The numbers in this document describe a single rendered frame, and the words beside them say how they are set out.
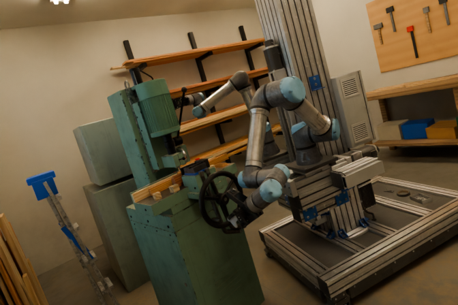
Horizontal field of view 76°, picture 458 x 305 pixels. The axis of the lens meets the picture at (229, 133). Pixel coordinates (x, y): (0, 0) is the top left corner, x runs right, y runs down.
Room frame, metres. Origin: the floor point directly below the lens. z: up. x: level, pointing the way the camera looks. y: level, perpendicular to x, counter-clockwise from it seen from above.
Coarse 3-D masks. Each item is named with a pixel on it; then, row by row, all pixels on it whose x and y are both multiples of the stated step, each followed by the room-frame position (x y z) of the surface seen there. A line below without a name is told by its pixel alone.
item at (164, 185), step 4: (220, 156) 1.93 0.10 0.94; (224, 156) 1.95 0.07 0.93; (212, 160) 1.88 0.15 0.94; (216, 160) 1.90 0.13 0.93; (220, 160) 1.92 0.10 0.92; (224, 160) 1.94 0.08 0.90; (212, 164) 1.87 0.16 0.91; (216, 164) 1.89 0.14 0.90; (168, 180) 1.65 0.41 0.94; (160, 184) 1.62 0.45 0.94; (164, 184) 1.63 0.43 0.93; (168, 184) 1.65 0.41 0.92; (152, 188) 1.58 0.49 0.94; (156, 188) 1.60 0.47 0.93; (160, 188) 1.61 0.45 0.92; (164, 188) 1.63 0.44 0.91; (152, 192) 1.58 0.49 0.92
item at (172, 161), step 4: (176, 152) 1.74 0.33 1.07; (180, 152) 1.69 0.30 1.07; (164, 156) 1.74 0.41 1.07; (168, 156) 1.69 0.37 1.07; (172, 156) 1.66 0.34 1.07; (176, 156) 1.67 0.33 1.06; (180, 156) 1.69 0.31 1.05; (164, 160) 1.73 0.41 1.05; (168, 160) 1.70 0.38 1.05; (172, 160) 1.66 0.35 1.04; (176, 160) 1.66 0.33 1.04; (180, 160) 1.68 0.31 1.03; (184, 160) 1.70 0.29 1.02; (164, 164) 1.74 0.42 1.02; (168, 164) 1.71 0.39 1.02; (172, 164) 1.67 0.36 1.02; (176, 164) 1.66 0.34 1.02; (180, 164) 1.68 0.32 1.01
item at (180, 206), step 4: (224, 180) 1.71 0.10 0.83; (224, 184) 1.71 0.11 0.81; (220, 188) 1.68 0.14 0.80; (212, 192) 1.64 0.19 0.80; (188, 200) 1.53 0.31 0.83; (192, 200) 1.55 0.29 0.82; (196, 200) 1.56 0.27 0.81; (180, 204) 1.50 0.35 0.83; (184, 204) 1.51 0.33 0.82; (188, 204) 1.53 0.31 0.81; (172, 208) 1.47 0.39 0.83; (176, 208) 1.48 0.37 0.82; (180, 208) 1.49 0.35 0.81; (184, 208) 1.51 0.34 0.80; (164, 212) 1.52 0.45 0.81; (168, 212) 1.49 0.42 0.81; (172, 212) 1.46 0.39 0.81; (176, 212) 1.47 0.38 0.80
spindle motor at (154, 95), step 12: (144, 84) 1.63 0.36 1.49; (156, 84) 1.64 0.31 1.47; (144, 96) 1.63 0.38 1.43; (156, 96) 1.64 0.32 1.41; (168, 96) 1.70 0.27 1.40; (144, 108) 1.66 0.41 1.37; (156, 108) 1.63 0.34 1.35; (168, 108) 1.66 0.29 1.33; (156, 120) 1.63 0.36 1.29; (168, 120) 1.64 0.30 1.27; (156, 132) 1.64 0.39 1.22; (168, 132) 1.63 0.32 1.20
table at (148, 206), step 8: (216, 168) 1.78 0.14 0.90; (224, 168) 1.73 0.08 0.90; (232, 168) 1.77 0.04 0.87; (224, 176) 1.72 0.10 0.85; (216, 184) 1.55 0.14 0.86; (160, 192) 1.60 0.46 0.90; (168, 192) 1.55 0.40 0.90; (176, 192) 1.50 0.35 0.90; (184, 192) 1.53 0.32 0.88; (192, 192) 1.52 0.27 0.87; (144, 200) 1.52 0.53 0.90; (152, 200) 1.48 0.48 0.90; (160, 200) 1.44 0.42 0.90; (168, 200) 1.46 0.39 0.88; (176, 200) 1.49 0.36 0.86; (184, 200) 1.52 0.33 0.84; (136, 208) 1.54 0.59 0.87; (144, 208) 1.46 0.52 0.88; (152, 208) 1.40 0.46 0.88; (160, 208) 1.42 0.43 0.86; (168, 208) 1.45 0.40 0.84
